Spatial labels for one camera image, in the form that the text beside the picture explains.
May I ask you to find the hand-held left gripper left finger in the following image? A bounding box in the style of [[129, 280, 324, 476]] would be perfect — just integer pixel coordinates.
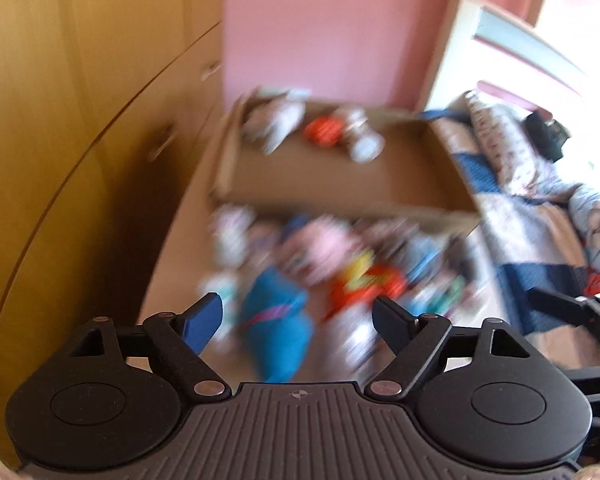
[[67, 291, 232, 402]]

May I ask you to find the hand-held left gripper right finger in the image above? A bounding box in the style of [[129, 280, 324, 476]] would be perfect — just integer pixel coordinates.
[[364, 296, 531, 401]]

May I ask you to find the white teal sock bundle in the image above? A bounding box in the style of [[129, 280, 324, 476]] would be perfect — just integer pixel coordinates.
[[199, 271, 242, 312]]

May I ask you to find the blue sock bundle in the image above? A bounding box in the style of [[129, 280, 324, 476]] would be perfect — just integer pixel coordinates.
[[237, 267, 314, 384]]

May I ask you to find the white striped sock bundle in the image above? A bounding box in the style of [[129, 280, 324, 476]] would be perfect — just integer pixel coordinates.
[[211, 206, 257, 267]]

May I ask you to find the cardboard box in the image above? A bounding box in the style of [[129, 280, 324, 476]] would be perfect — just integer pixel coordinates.
[[210, 94, 482, 237]]

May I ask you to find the patchwork quilt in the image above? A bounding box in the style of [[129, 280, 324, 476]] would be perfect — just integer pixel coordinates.
[[420, 109, 600, 361]]

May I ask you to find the grey sock with blue stripes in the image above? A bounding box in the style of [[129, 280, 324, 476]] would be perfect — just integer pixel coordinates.
[[399, 230, 447, 282]]

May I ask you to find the light blue printed cloth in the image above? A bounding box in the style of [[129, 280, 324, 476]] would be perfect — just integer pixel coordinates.
[[567, 185, 600, 277]]

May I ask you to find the pink fuzzy sock with eyes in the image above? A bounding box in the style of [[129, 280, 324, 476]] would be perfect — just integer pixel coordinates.
[[279, 216, 362, 287]]

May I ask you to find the floral printed pillow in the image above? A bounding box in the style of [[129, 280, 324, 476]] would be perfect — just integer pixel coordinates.
[[466, 90, 581, 197]]

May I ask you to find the black cloth item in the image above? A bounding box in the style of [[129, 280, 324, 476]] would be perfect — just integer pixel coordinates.
[[522, 110, 572, 162]]

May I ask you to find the wooden wardrobe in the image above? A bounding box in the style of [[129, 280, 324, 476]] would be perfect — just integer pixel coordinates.
[[0, 0, 227, 471]]

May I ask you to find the white bed headboard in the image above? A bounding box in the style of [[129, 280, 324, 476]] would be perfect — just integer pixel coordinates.
[[426, 0, 600, 117]]

